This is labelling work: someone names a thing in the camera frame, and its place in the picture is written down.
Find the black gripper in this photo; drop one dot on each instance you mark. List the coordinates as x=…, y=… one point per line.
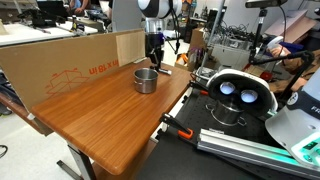
x=153, y=47

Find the black and white marker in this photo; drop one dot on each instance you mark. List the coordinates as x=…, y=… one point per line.
x=163, y=71

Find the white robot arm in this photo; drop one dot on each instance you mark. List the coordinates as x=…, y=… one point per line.
x=155, y=11

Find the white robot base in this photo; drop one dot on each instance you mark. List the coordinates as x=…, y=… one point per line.
x=297, y=125

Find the small silver pot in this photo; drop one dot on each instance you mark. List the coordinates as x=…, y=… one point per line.
x=145, y=80

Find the steel pot under headset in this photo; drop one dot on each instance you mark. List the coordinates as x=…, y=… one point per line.
x=226, y=114

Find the orange black clamp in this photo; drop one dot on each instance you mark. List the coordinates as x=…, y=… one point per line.
x=183, y=131

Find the aluminium rail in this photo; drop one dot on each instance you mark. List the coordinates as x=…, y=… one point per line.
x=255, y=153

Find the cardboard box wall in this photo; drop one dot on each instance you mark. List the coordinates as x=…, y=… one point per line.
x=39, y=71

